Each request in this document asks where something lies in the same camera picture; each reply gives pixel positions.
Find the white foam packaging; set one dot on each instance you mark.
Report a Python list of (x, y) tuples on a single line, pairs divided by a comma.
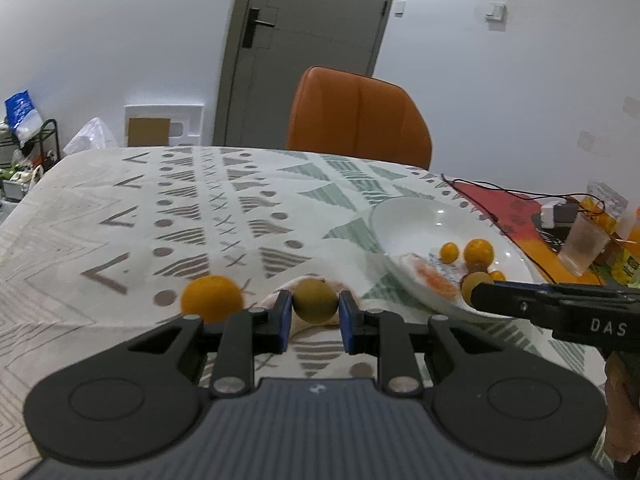
[(192, 122)]

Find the yellow-green citrus fruit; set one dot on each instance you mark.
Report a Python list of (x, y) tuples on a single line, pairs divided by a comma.
[(314, 301), (472, 284)]

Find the clear plastic packet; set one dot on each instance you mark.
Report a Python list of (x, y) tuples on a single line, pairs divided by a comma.
[(607, 195)]

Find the grey door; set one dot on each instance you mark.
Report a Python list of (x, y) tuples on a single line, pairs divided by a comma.
[(310, 35)]

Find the white plate with blue rim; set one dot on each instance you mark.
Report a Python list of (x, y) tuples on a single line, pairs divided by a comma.
[(420, 225)]

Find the colourful printed mat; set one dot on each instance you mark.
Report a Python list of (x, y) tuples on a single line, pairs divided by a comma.
[(520, 220)]

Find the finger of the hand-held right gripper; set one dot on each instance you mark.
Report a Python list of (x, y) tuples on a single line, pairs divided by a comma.
[(500, 300)]

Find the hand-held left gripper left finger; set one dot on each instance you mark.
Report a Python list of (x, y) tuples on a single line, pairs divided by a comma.
[(285, 321)]

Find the person's right hand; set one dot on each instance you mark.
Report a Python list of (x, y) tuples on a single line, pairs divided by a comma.
[(620, 425)]

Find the grey adapter box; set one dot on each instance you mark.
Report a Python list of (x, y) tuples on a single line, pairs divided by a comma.
[(569, 212)]

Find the yellow green carton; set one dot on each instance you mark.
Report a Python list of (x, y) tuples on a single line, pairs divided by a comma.
[(627, 266)]

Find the blue plastic bag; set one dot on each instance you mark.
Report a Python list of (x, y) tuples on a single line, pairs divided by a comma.
[(16, 106)]

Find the small dark red fruit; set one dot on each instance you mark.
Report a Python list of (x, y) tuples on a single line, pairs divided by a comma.
[(479, 267)]

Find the white charger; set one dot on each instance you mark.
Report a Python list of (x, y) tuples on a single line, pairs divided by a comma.
[(549, 214)]

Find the large orange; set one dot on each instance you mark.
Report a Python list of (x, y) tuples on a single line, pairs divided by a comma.
[(212, 299)]

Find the orange leather chair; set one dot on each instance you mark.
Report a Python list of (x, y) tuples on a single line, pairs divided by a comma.
[(357, 115)]

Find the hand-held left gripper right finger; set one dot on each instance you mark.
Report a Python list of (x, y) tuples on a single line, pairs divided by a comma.
[(347, 322)]

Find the clear plastic bag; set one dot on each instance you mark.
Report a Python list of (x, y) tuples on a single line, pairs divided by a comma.
[(90, 136)]

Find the black metal rack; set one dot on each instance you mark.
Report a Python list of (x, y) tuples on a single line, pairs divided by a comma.
[(50, 145)]

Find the clear plastic cup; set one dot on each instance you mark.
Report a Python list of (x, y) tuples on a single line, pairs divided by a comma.
[(582, 244)]

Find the brown cardboard sheet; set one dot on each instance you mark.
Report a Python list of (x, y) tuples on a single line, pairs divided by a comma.
[(148, 132)]

